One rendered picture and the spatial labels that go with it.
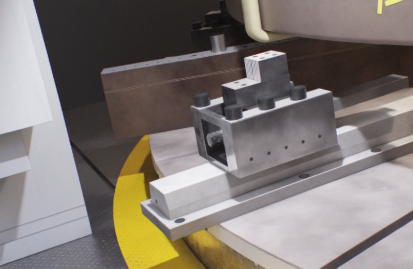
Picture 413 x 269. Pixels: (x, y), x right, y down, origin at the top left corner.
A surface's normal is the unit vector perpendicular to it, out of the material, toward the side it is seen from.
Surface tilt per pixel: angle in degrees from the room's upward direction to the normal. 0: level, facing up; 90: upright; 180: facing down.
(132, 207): 0
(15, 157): 90
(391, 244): 0
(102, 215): 0
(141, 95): 90
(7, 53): 90
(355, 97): 90
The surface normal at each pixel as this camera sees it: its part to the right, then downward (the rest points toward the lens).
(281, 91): 0.44, 0.21
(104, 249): -0.16, -0.94
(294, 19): -0.88, 0.28
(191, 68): 0.07, 0.30
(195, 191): 0.37, -0.10
